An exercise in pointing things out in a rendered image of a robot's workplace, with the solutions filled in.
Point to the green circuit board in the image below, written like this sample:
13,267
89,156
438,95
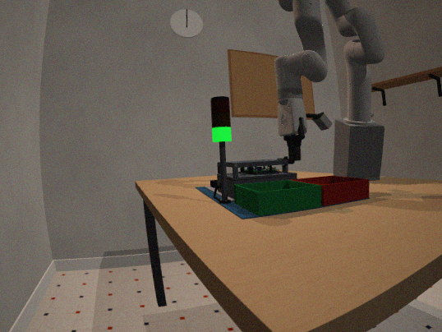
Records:
260,169

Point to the red open-top bin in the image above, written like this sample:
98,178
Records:
339,189

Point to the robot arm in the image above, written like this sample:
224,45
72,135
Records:
358,53

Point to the green bin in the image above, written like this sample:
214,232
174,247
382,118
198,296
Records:
260,198

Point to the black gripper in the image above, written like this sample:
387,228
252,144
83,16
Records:
291,116

